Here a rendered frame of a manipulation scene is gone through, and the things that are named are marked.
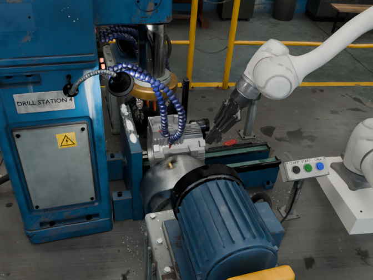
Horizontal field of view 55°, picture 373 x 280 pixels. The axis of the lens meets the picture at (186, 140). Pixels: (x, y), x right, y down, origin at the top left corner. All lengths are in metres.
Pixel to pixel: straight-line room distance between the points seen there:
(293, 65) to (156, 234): 0.62
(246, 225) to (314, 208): 0.92
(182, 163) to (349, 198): 0.77
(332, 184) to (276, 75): 0.73
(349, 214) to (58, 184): 1.09
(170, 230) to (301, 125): 1.35
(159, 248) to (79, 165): 0.41
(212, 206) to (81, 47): 0.52
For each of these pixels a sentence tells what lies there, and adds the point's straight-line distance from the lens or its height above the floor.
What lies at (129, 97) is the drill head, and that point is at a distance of 1.55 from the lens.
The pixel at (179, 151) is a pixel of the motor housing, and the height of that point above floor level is 1.06.
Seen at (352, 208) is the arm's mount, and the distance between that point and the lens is 1.59.
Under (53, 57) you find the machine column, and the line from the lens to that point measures 0.99.
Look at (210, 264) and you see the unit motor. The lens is 0.73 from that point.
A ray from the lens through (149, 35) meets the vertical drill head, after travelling 1.14.
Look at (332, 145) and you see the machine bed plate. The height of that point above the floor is 0.80.
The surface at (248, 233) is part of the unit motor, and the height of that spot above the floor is 1.35.
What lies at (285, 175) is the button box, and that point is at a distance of 1.38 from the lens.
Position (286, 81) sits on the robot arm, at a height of 1.45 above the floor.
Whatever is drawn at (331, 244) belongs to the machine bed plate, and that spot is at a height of 0.80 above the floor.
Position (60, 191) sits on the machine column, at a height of 1.05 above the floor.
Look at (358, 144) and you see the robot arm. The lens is 1.60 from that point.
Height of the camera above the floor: 1.92
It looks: 37 degrees down
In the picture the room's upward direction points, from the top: 5 degrees clockwise
